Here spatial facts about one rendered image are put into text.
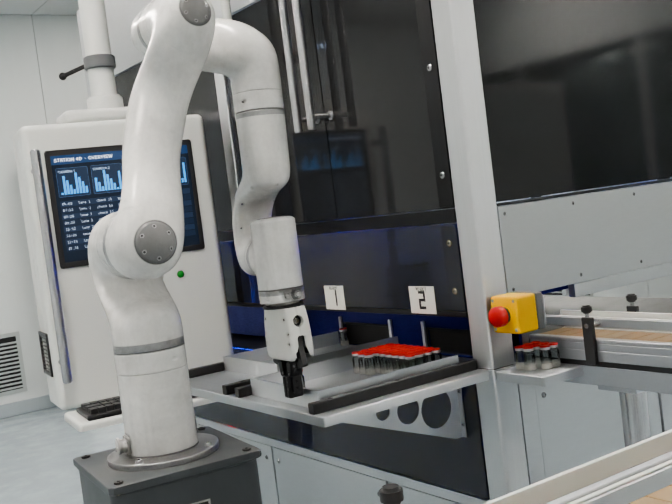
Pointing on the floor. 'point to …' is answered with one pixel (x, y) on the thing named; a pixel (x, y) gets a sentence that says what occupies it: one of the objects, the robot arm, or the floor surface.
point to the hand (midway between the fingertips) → (293, 385)
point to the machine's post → (479, 239)
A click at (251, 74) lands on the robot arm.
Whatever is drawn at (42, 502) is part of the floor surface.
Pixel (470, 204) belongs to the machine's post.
